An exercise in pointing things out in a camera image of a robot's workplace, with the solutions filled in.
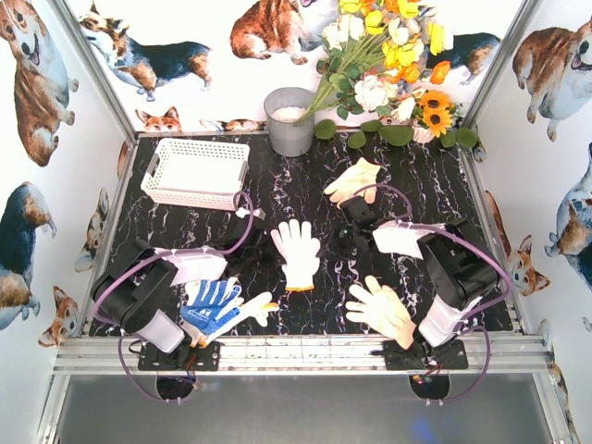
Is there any cream glove near flowers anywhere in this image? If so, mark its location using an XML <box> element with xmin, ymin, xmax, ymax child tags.
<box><xmin>324</xmin><ymin>157</ymin><xmax>381</xmax><ymax>206</ymax></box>

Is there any sunflower pot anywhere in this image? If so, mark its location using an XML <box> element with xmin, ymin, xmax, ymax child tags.
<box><xmin>411</xmin><ymin>88</ymin><xmax>463</xmax><ymax>144</ymax></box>

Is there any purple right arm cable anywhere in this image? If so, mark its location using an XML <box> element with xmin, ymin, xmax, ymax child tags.
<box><xmin>351</xmin><ymin>183</ymin><xmax>515</xmax><ymax>402</ymax></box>

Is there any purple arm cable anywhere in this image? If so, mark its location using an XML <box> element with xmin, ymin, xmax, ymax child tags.
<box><xmin>351</xmin><ymin>183</ymin><xmax>515</xmax><ymax>402</ymax></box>
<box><xmin>92</xmin><ymin>190</ymin><xmax>257</xmax><ymax>406</ymax></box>

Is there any white glove orange cuff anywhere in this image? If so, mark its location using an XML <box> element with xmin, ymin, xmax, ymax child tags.
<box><xmin>192</xmin><ymin>291</ymin><xmax>279</xmax><ymax>348</ymax></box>

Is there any white perforated storage basket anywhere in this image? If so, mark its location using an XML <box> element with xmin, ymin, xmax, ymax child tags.
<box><xmin>141</xmin><ymin>138</ymin><xmax>250</xmax><ymax>211</ymax></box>

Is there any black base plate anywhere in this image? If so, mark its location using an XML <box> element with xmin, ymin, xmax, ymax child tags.
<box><xmin>138</xmin><ymin>341</ymin><xmax>221</xmax><ymax>371</ymax></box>
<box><xmin>372</xmin><ymin>339</ymin><xmax>469</xmax><ymax>370</ymax></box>

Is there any artificial flower bouquet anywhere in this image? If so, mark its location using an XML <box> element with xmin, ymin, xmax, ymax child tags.
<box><xmin>301</xmin><ymin>1</ymin><xmax>454</xmax><ymax>120</ymax></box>

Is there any white knit glove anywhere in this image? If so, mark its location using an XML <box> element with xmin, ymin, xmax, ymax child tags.
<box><xmin>271</xmin><ymin>219</ymin><xmax>320</xmax><ymax>291</ymax></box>

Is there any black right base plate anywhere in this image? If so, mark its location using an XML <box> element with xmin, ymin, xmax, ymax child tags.
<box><xmin>372</xmin><ymin>339</ymin><xmax>469</xmax><ymax>370</ymax></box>

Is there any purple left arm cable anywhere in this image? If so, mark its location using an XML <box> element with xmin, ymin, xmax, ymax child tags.
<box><xmin>92</xmin><ymin>190</ymin><xmax>257</xmax><ymax>406</ymax></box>

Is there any blue dotted white glove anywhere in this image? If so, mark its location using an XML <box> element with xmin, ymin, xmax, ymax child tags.
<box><xmin>180</xmin><ymin>277</ymin><xmax>242</xmax><ymax>336</ymax></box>

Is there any cream glove front right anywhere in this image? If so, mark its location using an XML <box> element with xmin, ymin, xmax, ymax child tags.
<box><xmin>345</xmin><ymin>276</ymin><xmax>416</xmax><ymax>350</ymax></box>

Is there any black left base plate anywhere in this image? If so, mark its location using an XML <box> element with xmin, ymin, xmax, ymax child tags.
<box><xmin>138</xmin><ymin>341</ymin><xmax>221</xmax><ymax>371</ymax></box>

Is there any grey metal bucket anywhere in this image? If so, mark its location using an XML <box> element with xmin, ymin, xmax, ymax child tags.
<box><xmin>264</xmin><ymin>87</ymin><xmax>315</xmax><ymax>157</ymax></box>

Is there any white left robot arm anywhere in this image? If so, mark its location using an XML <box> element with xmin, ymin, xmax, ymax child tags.
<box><xmin>92</xmin><ymin>211</ymin><xmax>278</xmax><ymax>365</ymax></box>

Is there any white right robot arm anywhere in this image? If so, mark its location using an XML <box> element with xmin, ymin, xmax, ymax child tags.
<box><xmin>327</xmin><ymin>196</ymin><xmax>504</xmax><ymax>351</ymax></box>

